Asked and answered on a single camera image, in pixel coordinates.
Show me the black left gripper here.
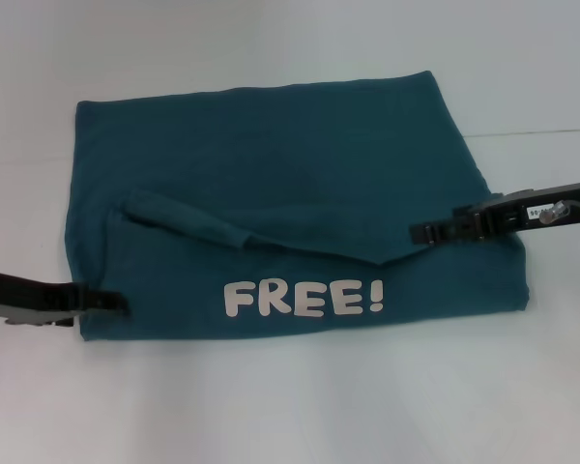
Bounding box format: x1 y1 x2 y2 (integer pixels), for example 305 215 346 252
0 270 131 328

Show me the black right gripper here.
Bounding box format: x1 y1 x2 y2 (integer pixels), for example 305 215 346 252
410 179 580 246

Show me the teal blue t-shirt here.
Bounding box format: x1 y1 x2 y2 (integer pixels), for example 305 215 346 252
61 70 532 345

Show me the right wrist connector cable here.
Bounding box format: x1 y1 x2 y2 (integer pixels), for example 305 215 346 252
538 200 580 253

